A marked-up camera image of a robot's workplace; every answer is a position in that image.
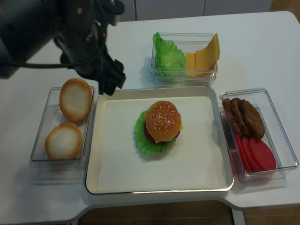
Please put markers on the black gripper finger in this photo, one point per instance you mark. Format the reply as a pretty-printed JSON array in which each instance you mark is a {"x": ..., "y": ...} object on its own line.
[{"x": 110, "y": 75}]

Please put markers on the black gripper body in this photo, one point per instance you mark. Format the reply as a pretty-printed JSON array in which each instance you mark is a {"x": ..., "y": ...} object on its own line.
[{"x": 84, "y": 46}]

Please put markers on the sesame top bun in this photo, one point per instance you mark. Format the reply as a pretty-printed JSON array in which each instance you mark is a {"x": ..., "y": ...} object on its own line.
[{"x": 155, "y": 117}]

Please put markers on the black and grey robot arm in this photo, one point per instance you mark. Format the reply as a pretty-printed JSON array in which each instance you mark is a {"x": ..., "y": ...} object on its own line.
[{"x": 27, "y": 25}]

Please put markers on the green lettuce leaf in container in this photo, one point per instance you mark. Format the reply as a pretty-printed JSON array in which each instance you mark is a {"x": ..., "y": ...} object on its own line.
[{"x": 169, "y": 58}]

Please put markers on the clear lettuce and cheese container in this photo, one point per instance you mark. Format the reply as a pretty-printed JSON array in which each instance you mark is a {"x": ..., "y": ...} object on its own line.
[{"x": 187, "y": 42}]

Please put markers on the green lettuce on burger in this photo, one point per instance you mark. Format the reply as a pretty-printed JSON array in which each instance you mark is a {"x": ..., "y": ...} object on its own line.
[{"x": 144, "y": 144}]

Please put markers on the small orange cheese slice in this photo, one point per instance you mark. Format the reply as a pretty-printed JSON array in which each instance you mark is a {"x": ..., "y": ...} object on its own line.
[{"x": 190, "y": 60}]

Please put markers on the yellow cheese on burger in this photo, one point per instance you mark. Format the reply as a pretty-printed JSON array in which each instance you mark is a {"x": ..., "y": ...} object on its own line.
[{"x": 156, "y": 141}]

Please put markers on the leaning yellow cheese slices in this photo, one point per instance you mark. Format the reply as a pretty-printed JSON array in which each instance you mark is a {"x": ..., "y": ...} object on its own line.
[{"x": 208, "y": 56}]

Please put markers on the upright bun half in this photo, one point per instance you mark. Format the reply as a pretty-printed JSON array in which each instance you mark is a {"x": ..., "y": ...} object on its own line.
[{"x": 75, "y": 99}]

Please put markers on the red tomato on burger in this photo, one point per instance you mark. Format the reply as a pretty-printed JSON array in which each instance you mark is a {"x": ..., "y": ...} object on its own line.
[{"x": 147, "y": 135}]

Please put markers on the brown patty on burger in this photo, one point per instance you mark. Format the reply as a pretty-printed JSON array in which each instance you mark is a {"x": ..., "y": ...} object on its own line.
[{"x": 172, "y": 126}]

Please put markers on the front right bun half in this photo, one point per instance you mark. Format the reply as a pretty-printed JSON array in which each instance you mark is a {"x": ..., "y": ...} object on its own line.
[{"x": 63, "y": 142}]

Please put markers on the clear bun container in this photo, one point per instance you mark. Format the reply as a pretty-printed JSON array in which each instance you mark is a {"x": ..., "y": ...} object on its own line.
[{"x": 51, "y": 118}]

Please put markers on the white rectangular serving tray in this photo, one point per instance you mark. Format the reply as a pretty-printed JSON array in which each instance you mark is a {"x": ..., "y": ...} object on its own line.
[{"x": 198, "y": 161}]

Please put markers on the brown meat patty left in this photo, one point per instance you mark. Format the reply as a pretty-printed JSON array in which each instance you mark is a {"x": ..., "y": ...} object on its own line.
[{"x": 228, "y": 112}]

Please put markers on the brown meat patty middle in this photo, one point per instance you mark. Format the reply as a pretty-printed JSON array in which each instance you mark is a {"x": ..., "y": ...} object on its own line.
[{"x": 238, "y": 117}]

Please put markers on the red tomato slice middle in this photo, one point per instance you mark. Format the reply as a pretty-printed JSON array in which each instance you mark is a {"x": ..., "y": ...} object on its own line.
[{"x": 247, "y": 152}]

